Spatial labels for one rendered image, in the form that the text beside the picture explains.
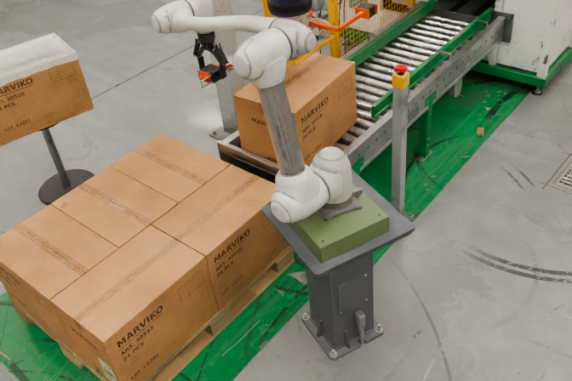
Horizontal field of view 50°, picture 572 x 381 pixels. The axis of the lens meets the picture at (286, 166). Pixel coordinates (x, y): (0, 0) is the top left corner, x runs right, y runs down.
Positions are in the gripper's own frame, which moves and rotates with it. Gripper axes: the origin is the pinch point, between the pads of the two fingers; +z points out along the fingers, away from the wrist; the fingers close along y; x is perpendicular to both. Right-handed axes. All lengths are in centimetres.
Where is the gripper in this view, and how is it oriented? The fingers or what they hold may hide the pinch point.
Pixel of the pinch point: (213, 71)
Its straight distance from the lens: 284.8
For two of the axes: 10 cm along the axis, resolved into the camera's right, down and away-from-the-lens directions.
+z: 0.9, 8.0, 6.0
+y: -7.7, -3.2, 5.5
